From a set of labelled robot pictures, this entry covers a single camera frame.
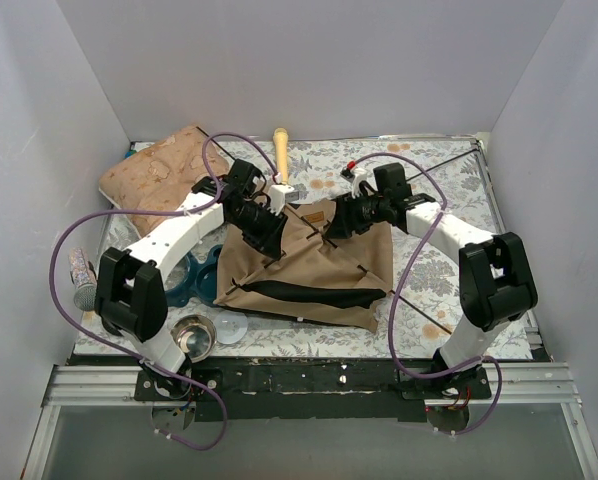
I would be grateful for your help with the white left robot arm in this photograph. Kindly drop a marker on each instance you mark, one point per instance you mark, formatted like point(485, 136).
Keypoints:
point(130, 293)

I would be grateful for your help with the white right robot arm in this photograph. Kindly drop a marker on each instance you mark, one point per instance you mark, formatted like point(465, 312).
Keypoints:
point(496, 286)

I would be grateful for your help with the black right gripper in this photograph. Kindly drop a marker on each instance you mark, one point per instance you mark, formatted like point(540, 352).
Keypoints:
point(346, 216)

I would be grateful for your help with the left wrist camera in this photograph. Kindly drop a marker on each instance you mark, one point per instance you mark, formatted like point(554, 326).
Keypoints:
point(280, 194)

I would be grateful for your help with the aluminium frame rail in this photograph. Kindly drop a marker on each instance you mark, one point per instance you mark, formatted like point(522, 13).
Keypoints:
point(316, 419)

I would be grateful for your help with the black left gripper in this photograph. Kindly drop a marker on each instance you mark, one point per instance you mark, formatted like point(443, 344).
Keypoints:
point(264, 230)

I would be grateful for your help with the teal double pet feeder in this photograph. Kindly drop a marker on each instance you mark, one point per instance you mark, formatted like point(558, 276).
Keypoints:
point(199, 281)

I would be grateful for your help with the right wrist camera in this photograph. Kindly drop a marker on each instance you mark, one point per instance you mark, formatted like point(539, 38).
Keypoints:
point(356, 175)

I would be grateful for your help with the clear plastic lid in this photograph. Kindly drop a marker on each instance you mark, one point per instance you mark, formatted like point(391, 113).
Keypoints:
point(230, 327)

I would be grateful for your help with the stainless steel bowl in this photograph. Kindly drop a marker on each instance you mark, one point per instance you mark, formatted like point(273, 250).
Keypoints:
point(195, 335)

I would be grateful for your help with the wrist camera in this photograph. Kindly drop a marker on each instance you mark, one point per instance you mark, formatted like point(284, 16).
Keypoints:
point(280, 194)
point(356, 175)

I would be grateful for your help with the peach patterned pillow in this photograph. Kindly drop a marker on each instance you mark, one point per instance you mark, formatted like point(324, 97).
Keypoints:
point(159, 177)

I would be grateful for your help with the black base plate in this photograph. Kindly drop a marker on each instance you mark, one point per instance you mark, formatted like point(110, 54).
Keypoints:
point(267, 388)

